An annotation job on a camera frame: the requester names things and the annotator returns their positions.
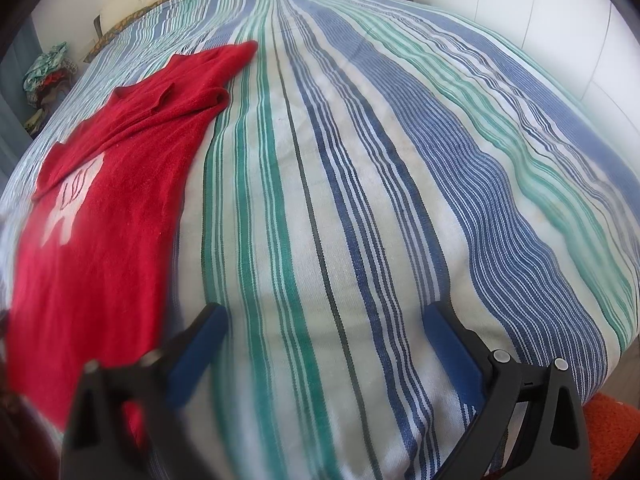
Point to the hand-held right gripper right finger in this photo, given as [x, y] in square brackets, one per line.
[452, 355]

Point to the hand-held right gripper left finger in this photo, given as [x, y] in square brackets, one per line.
[197, 355]

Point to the red sweater with white rabbit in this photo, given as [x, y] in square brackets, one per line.
[100, 240]

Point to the pile of mixed clothes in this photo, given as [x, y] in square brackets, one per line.
[47, 80]

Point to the orange bed cover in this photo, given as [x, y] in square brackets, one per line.
[612, 435]

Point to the blue green striped bedspread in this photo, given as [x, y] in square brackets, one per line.
[375, 185]

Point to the blue curtain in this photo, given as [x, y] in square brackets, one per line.
[12, 125]

